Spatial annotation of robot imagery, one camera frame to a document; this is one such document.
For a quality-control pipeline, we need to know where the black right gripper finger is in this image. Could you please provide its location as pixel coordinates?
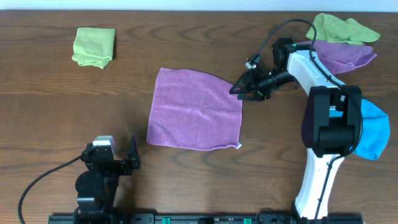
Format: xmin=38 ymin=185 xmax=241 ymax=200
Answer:
xmin=238 ymin=92 xmax=264 ymax=101
xmin=229 ymin=75 xmax=252 ymax=95

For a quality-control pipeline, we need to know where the purple microfiber cloth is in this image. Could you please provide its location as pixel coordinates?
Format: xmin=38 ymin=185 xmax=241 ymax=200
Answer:
xmin=146 ymin=68 xmax=243 ymax=151

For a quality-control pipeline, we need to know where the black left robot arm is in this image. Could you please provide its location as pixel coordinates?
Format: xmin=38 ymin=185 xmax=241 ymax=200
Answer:
xmin=75 ymin=136 xmax=141 ymax=212

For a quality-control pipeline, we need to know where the crumpled purple cloth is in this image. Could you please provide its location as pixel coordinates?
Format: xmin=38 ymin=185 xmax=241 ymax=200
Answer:
xmin=314 ymin=40 xmax=377 ymax=75

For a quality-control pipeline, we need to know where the crumpled green cloth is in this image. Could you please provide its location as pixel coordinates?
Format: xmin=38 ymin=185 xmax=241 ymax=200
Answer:
xmin=306 ymin=13 xmax=381 ymax=45

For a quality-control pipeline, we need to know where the folded green cloth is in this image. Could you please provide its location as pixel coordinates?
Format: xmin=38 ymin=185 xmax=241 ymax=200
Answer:
xmin=72 ymin=27 xmax=116 ymax=69

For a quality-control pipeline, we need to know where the blue microfiber cloth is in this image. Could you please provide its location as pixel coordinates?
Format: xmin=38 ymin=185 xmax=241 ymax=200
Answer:
xmin=354 ymin=99 xmax=391 ymax=161

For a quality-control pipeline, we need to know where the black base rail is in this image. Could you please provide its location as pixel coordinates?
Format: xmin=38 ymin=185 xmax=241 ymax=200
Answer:
xmin=48 ymin=213 xmax=364 ymax=224

